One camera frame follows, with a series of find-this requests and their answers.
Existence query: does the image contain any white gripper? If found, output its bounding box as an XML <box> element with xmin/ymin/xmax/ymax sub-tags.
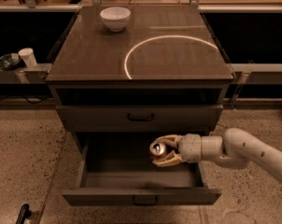
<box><xmin>152</xmin><ymin>134</ymin><xmax>202</xmax><ymax>167</ymax></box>

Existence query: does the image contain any crushed orange soda can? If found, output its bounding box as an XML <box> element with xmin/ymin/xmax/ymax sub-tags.
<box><xmin>149</xmin><ymin>142</ymin><xmax>167</xmax><ymax>159</ymax></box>

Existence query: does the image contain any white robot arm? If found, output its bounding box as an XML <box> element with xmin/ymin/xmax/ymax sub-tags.
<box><xmin>149</xmin><ymin>128</ymin><xmax>282</xmax><ymax>184</ymax></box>

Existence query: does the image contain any open grey middle drawer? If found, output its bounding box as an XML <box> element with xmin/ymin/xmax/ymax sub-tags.
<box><xmin>63</xmin><ymin>133</ymin><xmax>221</xmax><ymax>206</ymax></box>

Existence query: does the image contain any grey drawer cabinet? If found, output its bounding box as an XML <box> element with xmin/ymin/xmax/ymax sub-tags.
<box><xmin>47</xmin><ymin>6</ymin><xmax>233</xmax><ymax>147</ymax></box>

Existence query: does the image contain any grey top drawer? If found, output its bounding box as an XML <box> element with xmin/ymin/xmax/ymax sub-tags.
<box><xmin>57</xmin><ymin>105</ymin><xmax>223</xmax><ymax>133</ymax></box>

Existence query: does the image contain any white ceramic bowl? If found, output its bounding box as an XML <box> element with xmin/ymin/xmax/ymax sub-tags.
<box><xmin>100</xmin><ymin>7</ymin><xmax>131</xmax><ymax>32</ymax></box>

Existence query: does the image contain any white paper cup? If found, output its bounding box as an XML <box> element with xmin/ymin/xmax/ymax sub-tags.
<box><xmin>18</xmin><ymin>48</ymin><xmax>37</xmax><ymax>67</ymax></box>

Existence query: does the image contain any dark blue bowl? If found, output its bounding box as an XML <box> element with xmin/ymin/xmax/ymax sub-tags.
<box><xmin>0</xmin><ymin>53</ymin><xmax>21</xmax><ymax>71</ymax></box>

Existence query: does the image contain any black handle on floor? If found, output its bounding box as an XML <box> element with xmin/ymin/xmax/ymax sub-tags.
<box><xmin>15</xmin><ymin>203</ymin><xmax>31</xmax><ymax>224</ymax></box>

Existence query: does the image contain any black cable on floor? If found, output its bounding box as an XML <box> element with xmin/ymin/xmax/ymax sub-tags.
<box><xmin>0</xmin><ymin>93</ymin><xmax>53</xmax><ymax>105</ymax></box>

